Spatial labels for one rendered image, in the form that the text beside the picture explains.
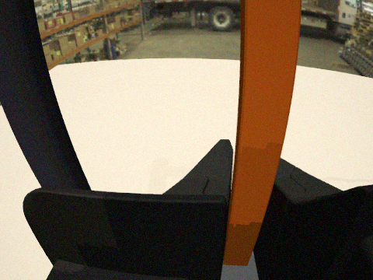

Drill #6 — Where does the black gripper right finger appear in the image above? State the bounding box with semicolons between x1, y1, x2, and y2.
253;158;373;280

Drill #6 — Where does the orange handle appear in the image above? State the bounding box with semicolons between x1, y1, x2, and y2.
224;0;302;266

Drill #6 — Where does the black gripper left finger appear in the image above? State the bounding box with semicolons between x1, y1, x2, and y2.
23;139;233;280

